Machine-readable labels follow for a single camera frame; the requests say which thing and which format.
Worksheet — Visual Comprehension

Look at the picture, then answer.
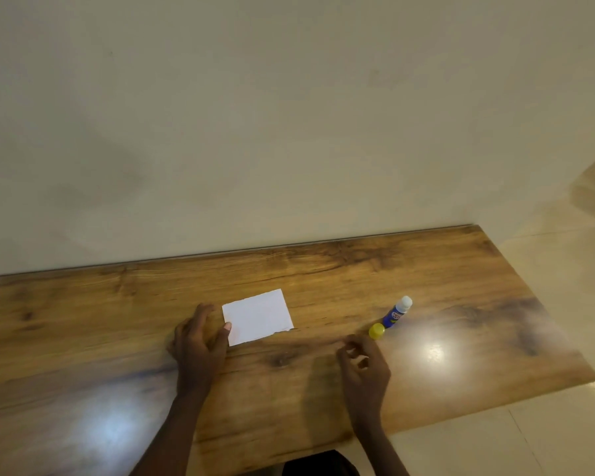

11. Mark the person's right hand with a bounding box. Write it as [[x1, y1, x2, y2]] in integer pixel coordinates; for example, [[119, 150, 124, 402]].
[[336, 334, 392, 428]]

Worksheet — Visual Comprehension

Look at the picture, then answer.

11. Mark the person's left forearm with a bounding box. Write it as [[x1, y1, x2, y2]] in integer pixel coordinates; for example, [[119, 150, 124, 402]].
[[129, 392, 214, 476]]

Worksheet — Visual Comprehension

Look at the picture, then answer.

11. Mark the person's dark clothing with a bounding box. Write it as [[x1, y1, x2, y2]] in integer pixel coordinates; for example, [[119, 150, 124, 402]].
[[282, 450, 361, 476]]

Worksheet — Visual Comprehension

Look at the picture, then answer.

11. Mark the blue glue stick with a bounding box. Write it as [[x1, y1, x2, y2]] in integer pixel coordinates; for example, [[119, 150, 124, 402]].
[[381, 296, 413, 329]]

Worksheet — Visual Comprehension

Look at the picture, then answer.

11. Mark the person's right forearm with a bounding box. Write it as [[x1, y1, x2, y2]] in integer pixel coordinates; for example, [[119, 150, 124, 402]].
[[353, 423, 410, 476]]

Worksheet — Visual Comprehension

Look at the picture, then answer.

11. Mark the white paper piece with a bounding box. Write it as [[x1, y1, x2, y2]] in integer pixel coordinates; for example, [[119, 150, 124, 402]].
[[221, 289, 295, 347]]

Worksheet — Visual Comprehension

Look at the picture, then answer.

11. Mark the person's left hand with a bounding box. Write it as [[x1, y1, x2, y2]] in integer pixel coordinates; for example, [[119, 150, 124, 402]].
[[167, 303, 232, 398]]

